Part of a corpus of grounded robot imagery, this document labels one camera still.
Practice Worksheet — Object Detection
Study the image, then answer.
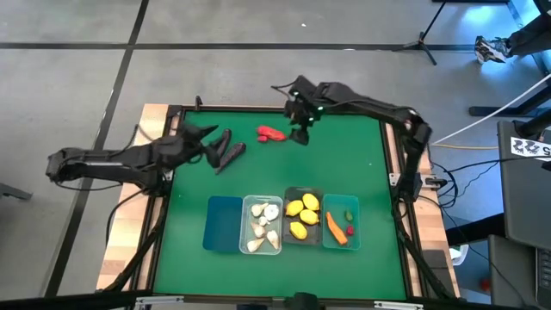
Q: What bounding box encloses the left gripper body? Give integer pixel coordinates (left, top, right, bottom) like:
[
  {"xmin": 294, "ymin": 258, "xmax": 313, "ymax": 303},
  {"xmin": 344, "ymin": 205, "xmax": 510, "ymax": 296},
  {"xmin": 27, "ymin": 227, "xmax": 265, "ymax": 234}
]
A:
[{"xmin": 165, "ymin": 124, "xmax": 207, "ymax": 167}]

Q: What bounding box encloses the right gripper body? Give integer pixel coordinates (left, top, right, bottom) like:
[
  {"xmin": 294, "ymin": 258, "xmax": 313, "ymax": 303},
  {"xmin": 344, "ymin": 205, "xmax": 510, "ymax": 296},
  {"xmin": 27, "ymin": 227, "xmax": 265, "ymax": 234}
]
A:
[{"xmin": 283, "ymin": 99, "xmax": 318, "ymax": 130}]

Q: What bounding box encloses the long red pepper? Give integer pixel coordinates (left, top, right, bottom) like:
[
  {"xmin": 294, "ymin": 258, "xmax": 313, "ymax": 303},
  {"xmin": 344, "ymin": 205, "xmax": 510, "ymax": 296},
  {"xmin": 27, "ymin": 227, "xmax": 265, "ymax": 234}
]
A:
[{"xmin": 257, "ymin": 125, "xmax": 288, "ymax": 143}]

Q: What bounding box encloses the white garlic bulb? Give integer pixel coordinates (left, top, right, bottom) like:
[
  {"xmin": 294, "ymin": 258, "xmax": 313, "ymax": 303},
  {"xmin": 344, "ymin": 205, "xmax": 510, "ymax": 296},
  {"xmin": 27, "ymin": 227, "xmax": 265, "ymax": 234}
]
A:
[{"xmin": 263, "ymin": 203, "xmax": 282, "ymax": 222}]

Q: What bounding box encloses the orange carrot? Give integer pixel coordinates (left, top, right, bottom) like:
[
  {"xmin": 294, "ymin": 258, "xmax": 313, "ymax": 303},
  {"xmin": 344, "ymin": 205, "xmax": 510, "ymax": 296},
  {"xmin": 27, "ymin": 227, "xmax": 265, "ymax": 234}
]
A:
[{"xmin": 325, "ymin": 211, "xmax": 350, "ymax": 246}]

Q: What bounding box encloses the smoky grey plastic basket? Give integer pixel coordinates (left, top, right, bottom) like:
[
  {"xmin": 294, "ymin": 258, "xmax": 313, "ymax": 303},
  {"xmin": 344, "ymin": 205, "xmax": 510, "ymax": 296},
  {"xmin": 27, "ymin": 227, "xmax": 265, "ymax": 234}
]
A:
[{"xmin": 282, "ymin": 186, "xmax": 325, "ymax": 247}]

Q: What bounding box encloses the blue plastic basket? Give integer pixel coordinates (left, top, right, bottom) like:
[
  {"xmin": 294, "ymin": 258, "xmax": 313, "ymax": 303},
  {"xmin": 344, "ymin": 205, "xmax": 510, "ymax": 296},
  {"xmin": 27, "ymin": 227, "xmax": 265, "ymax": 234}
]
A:
[{"xmin": 201, "ymin": 195, "xmax": 245, "ymax": 252}]

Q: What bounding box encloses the teal translucent plastic basket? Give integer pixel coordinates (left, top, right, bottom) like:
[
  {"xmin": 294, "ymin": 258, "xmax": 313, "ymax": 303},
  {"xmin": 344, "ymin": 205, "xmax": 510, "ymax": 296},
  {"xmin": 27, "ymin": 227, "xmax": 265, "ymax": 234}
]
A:
[{"xmin": 321, "ymin": 193, "xmax": 362, "ymax": 251}]

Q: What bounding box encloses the clear plastic basket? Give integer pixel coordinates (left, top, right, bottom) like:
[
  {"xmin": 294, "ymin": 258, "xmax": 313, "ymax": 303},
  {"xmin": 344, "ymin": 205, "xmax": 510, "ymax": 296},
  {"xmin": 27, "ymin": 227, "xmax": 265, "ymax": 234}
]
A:
[{"xmin": 238, "ymin": 194, "xmax": 284, "ymax": 256}]

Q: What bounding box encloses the black tripod stand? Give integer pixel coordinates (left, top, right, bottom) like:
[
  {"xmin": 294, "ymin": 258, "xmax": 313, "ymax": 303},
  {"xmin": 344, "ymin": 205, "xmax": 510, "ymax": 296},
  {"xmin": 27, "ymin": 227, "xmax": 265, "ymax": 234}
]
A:
[{"xmin": 392, "ymin": 0, "xmax": 451, "ymax": 66}]

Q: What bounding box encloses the black blurred object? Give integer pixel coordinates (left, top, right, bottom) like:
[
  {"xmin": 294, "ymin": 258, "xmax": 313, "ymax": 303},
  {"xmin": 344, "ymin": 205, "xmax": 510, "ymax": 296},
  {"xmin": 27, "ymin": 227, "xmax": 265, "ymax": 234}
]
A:
[{"xmin": 283, "ymin": 291, "xmax": 321, "ymax": 310}]

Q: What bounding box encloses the grey floor object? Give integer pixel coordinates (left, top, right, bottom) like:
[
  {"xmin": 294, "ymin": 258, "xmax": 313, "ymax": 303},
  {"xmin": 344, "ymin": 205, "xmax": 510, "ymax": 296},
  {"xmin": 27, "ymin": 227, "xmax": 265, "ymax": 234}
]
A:
[{"xmin": 0, "ymin": 182, "xmax": 34, "ymax": 202}]

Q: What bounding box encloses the black stand foot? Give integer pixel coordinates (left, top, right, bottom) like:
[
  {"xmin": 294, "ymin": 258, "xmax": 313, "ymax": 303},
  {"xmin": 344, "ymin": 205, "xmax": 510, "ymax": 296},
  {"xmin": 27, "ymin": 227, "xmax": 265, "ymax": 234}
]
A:
[{"xmin": 467, "ymin": 81, "xmax": 551, "ymax": 118}]

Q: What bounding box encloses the white cup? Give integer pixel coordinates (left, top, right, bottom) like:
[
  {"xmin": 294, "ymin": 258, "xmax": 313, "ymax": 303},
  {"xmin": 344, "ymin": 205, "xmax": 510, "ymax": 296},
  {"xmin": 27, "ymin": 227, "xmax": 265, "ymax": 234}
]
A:
[{"xmin": 449, "ymin": 244, "xmax": 470, "ymax": 267}]

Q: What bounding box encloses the black rig crossbar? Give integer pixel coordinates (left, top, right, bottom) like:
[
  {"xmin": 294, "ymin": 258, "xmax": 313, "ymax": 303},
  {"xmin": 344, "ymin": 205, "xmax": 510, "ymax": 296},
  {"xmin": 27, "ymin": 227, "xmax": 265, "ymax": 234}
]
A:
[{"xmin": 0, "ymin": 290, "xmax": 551, "ymax": 310}]

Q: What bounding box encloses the person's shoe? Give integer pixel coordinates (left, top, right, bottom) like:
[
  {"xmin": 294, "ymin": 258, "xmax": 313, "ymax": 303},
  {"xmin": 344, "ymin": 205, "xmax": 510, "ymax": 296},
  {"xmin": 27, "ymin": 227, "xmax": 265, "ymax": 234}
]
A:
[{"xmin": 474, "ymin": 34, "xmax": 513, "ymax": 65}]

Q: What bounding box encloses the white marker tag paper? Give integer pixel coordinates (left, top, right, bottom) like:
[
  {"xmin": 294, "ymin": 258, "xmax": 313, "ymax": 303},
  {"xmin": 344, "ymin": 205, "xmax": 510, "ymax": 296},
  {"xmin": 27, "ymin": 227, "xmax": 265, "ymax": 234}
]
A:
[{"xmin": 510, "ymin": 136, "xmax": 551, "ymax": 162}]

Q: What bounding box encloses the black cart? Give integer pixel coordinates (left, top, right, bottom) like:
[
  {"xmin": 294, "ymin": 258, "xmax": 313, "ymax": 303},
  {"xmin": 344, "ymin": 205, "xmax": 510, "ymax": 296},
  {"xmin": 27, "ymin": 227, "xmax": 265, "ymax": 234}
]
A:
[{"xmin": 497, "ymin": 119, "xmax": 551, "ymax": 251}]

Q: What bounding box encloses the person's leg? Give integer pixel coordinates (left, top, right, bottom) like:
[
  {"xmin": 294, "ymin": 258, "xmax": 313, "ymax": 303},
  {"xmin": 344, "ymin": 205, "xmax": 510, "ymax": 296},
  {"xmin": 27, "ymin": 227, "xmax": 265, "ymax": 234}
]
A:
[{"xmin": 505, "ymin": 15, "xmax": 551, "ymax": 56}]

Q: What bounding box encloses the black keyboard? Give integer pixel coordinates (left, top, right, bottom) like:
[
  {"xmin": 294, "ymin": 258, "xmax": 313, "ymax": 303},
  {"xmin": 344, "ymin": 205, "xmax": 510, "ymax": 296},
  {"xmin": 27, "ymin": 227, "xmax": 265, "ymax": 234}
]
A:
[{"xmin": 535, "ymin": 247, "xmax": 551, "ymax": 309}]

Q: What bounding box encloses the black rig post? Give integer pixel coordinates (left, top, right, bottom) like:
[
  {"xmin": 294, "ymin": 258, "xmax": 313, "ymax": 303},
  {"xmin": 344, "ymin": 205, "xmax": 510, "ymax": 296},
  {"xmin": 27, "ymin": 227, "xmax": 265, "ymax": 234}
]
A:
[
  {"xmin": 102, "ymin": 189, "xmax": 173, "ymax": 295},
  {"xmin": 394, "ymin": 201, "xmax": 458, "ymax": 301}
]

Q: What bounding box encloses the aluminium extrusion bracket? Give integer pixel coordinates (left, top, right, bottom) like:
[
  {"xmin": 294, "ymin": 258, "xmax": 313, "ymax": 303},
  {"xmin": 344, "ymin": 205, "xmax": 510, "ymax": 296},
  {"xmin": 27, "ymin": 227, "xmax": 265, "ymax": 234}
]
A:
[
  {"xmin": 134, "ymin": 294, "xmax": 186, "ymax": 309},
  {"xmin": 373, "ymin": 300, "xmax": 425, "ymax": 310}
]

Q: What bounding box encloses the white floor cable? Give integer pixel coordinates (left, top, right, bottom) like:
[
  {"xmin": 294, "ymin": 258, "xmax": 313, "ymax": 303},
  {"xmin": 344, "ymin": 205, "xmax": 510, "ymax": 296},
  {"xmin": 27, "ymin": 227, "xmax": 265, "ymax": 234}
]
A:
[{"xmin": 430, "ymin": 72, "xmax": 551, "ymax": 146}]

